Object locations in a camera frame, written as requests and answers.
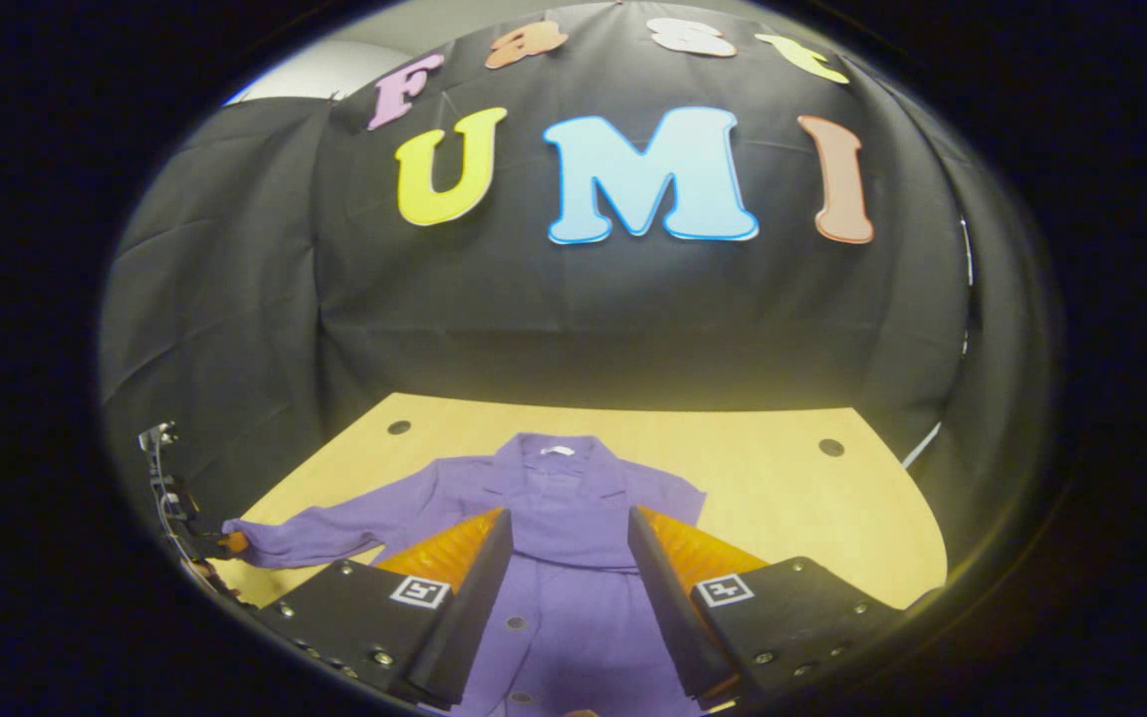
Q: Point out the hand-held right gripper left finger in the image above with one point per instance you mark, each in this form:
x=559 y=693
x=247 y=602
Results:
x=469 y=617

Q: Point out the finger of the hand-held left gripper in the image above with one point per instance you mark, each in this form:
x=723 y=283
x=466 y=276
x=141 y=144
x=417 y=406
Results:
x=233 y=543

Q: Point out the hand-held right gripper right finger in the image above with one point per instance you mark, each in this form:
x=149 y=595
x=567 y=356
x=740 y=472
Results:
x=668 y=617

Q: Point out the purple button shirt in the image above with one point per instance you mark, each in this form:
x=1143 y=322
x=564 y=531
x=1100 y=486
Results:
x=564 y=518

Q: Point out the black backdrop cloth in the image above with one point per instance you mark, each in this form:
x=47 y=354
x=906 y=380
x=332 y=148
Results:
x=583 y=319

